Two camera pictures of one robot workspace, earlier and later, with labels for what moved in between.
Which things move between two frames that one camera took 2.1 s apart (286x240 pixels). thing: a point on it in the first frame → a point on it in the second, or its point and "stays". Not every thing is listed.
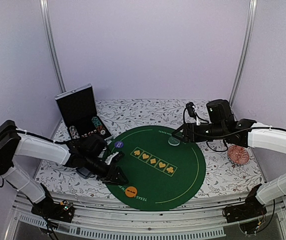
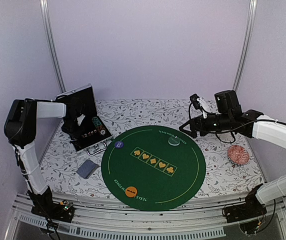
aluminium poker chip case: [78, 108] stays
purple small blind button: [119, 144] stays
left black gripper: [111, 177] → [77, 134]
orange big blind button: [131, 191] stays
